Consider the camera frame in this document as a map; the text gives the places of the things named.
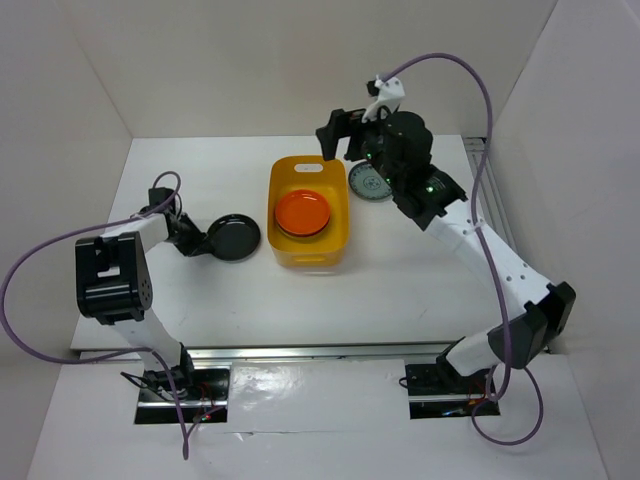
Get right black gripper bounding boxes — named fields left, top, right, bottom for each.
left=314, top=103, right=401, bottom=188

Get black plate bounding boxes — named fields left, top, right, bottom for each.
left=207, top=213, right=261, bottom=262

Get blue patterned plate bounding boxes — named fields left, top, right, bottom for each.
left=348, top=161, right=392, bottom=202

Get orange plate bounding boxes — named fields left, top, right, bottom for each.
left=274, top=189, right=331, bottom=237

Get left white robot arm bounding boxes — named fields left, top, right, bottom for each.
left=75, top=187, right=213, bottom=399

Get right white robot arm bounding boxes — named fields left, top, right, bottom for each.
left=316, top=109, right=576, bottom=392

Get yellow plastic bin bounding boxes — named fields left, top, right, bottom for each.
left=267, top=155, right=350, bottom=268

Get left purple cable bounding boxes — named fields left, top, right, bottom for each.
left=0, top=171, right=221, bottom=461

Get purple cable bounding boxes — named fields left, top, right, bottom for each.
left=0, top=171, right=221, bottom=461
left=384, top=52, right=545, bottom=446

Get left base thin wires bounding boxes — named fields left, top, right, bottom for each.
left=119, top=368, right=221, bottom=419

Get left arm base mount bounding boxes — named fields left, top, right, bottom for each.
left=120, top=367, right=231, bottom=425

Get aluminium front rail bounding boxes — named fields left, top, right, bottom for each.
left=74, top=339, right=461, bottom=364

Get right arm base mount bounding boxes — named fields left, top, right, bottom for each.
left=398, top=363, right=500, bottom=420

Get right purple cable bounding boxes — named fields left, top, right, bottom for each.
left=384, top=52, right=545, bottom=446

